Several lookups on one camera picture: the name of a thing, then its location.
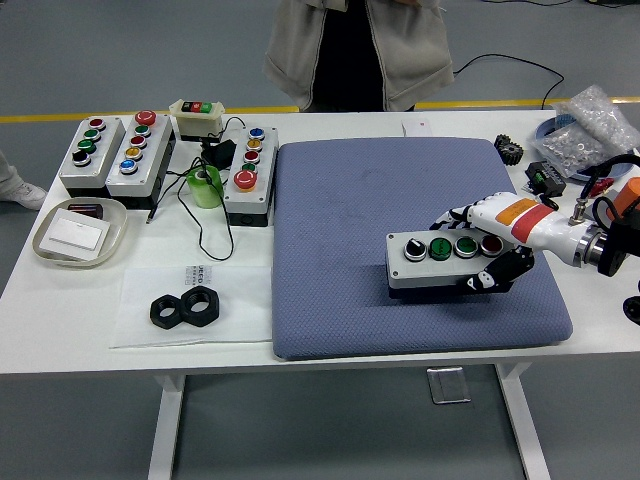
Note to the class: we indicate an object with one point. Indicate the grey box with black knob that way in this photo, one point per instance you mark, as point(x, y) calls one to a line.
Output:
point(107, 145)

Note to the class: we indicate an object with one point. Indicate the black power adapter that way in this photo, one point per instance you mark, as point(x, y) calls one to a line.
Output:
point(220, 152)

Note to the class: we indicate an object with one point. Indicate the clear bag of washers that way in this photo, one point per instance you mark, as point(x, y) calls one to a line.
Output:
point(565, 145)

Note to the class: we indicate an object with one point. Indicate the large black hex nut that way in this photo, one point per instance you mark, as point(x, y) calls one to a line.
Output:
point(211, 312)

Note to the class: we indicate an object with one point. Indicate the cream switch box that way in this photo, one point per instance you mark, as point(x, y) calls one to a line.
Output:
point(195, 119)

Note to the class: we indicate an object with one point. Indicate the white table leg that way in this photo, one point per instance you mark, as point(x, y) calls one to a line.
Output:
point(167, 425)
point(525, 425)

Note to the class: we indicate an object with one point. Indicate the small red clip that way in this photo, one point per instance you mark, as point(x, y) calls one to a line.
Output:
point(603, 186)

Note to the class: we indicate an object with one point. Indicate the black electronic module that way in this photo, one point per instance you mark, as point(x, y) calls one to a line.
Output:
point(547, 179)

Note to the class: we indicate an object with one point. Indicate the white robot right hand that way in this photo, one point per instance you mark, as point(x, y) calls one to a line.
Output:
point(530, 225)

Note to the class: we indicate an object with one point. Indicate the black gear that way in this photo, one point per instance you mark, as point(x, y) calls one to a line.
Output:
point(509, 150)

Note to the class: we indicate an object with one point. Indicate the small black connector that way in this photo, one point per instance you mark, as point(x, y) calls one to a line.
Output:
point(550, 203)

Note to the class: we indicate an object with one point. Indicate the white card with red dot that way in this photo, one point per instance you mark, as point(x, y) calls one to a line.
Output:
point(415, 129)

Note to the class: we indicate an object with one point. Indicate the green tape roll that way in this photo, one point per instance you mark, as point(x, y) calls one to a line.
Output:
point(205, 195)

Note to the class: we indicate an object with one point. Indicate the white shallow tray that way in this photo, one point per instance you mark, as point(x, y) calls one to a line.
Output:
point(118, 220)

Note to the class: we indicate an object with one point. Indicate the bubble wrap bag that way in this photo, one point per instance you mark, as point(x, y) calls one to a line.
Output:
point(600, 115)

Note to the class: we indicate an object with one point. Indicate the narrow grey five-button box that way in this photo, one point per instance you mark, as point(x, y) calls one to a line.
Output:
point(250, 200)

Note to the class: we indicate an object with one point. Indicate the person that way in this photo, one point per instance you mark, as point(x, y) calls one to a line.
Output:
point(300, 50)
point(25, 192)

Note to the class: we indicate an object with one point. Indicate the blue-grey padded mat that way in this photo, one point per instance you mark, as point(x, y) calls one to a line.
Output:
point(350, 250)

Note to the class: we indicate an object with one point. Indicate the blue and white plate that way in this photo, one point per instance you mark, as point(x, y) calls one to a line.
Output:
point(540, 131)

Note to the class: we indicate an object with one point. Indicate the white wall switch plate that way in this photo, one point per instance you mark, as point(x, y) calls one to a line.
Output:
point(75, 232)

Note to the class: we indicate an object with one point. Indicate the wide grey five-button box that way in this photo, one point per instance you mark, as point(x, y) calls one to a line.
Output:
point(150, 165)

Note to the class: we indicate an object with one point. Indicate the small black hex nut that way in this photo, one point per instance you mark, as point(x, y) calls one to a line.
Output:
point(156, 317)

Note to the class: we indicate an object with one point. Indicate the grey four-button control box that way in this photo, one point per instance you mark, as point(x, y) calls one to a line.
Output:
point(430, 270)

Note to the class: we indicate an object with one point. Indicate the dark red small block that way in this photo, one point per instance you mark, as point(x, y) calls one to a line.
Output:
point(85, 207)

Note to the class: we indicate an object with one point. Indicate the orange cylinder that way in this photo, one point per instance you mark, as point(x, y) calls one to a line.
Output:
point(631, 192)

